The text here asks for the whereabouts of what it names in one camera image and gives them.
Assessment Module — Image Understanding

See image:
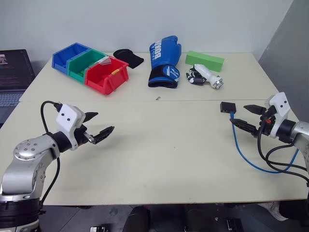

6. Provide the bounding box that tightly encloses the green plastic storage bin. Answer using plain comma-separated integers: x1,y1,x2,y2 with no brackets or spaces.
67,49,107,84

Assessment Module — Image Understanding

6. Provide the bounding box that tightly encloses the green rectangular block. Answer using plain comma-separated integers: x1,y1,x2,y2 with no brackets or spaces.
185,50,225,73

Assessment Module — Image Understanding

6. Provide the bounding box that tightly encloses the clear plastic bag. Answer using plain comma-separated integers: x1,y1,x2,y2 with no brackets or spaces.
97,56,113,66

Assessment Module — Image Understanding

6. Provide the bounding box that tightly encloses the black labelled box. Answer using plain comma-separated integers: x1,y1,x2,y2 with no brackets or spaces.
89,225,110,232

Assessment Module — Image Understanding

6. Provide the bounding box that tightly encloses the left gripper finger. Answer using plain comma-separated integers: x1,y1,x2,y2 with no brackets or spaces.
83,111,99,126
93,125,115,145

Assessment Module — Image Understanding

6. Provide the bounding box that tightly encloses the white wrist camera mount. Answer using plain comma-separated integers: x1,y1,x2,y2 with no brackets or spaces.
55,103,85,151
265,92,291,139

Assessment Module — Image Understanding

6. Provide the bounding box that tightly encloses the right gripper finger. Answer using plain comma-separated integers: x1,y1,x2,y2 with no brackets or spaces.
232,118,259,137
243,104,267,116

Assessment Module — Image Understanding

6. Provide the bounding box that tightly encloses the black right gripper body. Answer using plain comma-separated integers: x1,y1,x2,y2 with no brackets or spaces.
256,105,278,138

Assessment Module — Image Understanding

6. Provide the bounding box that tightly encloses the blue cable with black plug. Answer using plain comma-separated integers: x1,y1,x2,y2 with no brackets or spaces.
229,110,300,174

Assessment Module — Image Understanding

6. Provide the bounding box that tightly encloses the white robotic hand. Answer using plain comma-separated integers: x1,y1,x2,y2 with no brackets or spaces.
185,63,225,90

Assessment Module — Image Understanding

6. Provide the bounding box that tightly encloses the black plastic box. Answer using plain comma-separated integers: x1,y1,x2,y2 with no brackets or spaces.
219,101,237,114

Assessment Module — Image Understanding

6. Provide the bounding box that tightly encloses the black fabric wrist pad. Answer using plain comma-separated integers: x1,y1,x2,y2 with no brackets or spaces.
112,48,145,70

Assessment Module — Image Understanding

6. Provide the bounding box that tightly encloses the white shoe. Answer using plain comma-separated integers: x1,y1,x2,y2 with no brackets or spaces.
261,201,288,222

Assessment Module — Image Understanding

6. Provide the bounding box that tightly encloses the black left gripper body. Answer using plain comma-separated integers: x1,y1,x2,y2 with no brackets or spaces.
73,115,95,147

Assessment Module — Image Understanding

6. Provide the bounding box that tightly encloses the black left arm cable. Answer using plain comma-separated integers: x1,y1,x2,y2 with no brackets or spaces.
40,101,64,208

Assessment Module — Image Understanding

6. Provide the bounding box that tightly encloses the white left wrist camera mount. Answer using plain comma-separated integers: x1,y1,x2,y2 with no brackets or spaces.
55,103,85,151

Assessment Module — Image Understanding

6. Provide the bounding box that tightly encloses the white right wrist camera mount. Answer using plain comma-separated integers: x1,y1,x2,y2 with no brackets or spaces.
265,92,291,139

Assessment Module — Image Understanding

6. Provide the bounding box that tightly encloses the dark grey laptop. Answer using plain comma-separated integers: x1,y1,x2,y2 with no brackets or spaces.
0,49,36,127

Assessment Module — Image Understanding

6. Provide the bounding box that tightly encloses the blue boxing glove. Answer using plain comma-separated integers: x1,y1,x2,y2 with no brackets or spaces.
147,35,183,89

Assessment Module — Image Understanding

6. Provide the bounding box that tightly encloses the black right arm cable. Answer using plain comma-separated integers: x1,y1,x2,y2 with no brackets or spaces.
256,125,309,187

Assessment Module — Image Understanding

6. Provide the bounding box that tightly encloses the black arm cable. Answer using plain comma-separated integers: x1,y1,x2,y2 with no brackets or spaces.
256,125,309,187
40,101,64,208

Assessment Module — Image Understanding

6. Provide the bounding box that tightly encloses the blue plastic storage bin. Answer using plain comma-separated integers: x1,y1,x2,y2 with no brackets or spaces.
52,43,90,74

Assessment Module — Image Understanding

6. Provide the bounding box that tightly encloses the dark rounded shape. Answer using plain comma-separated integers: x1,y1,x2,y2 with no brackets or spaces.
122,206,152,232

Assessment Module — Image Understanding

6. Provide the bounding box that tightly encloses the red plastic storage bin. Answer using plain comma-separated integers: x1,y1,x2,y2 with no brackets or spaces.
84,57,129,96

